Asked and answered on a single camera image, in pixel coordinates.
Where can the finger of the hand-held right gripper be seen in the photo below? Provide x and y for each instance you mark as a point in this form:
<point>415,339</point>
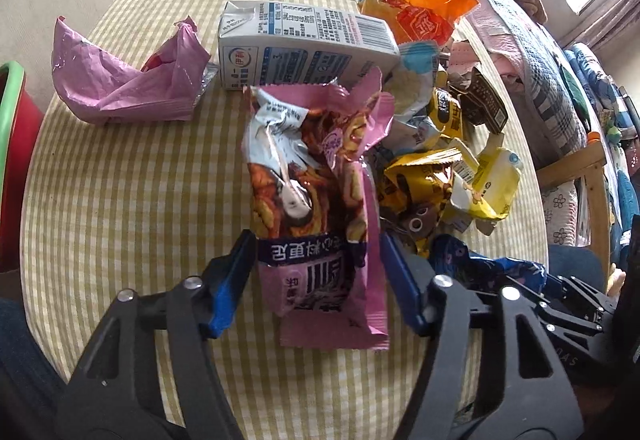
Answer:
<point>585,292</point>
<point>570,320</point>

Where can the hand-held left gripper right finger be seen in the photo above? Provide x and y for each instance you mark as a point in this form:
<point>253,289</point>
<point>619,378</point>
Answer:
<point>400,280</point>

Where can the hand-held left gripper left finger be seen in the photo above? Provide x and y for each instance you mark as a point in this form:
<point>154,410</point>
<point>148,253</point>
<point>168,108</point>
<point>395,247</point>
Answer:
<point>232,285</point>

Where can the pink snack wrapper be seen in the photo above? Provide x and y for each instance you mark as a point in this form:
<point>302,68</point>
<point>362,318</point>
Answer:
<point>310,200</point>

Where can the white blue milk carton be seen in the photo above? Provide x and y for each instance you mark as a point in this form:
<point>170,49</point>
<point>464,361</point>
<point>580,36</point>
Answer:
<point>300,40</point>

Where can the dark blue wrapper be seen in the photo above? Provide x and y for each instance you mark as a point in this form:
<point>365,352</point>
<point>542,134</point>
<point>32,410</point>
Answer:
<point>465,260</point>

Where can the yellow brown snack wrapper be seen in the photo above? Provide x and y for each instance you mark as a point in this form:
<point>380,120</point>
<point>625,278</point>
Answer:
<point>420,180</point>

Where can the pale yellow packet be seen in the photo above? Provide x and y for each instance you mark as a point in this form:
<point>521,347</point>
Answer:
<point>492,180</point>

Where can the orange bottle cap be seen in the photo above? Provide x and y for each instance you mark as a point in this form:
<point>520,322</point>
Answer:
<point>593,137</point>

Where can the green cloth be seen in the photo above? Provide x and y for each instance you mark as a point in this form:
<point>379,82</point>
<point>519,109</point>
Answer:
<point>575,100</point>

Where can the brown packet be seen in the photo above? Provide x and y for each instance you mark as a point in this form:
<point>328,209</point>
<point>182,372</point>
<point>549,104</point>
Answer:
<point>485,105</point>

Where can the blue white wrapper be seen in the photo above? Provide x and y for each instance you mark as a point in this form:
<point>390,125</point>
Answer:
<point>415,80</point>

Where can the blue patterned blanket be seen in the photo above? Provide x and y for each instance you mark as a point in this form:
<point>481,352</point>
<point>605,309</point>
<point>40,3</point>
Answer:
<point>592,70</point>

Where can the crumpled pink plastic bag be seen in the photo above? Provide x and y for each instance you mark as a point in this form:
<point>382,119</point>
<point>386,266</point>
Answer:
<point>125,90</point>

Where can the person's left leg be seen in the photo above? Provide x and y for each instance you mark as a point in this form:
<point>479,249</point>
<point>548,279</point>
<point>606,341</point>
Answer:
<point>22,360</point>

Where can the bed with patterned quilt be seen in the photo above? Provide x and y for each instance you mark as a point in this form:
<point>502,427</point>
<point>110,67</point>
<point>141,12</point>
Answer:
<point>540,70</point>

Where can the crumpled pink paper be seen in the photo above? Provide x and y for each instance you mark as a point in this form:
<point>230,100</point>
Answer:
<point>462,60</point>

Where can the red basin green rim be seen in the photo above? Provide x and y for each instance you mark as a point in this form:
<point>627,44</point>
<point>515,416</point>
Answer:
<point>15,145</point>

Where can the orange snack wrapper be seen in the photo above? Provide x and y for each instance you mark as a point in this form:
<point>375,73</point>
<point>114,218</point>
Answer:
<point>420,20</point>

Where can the curtain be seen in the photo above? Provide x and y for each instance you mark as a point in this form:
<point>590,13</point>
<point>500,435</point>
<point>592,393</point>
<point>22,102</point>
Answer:
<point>600,5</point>

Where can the wooden bed frame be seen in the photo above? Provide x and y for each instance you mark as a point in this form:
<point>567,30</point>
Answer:
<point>575,160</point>

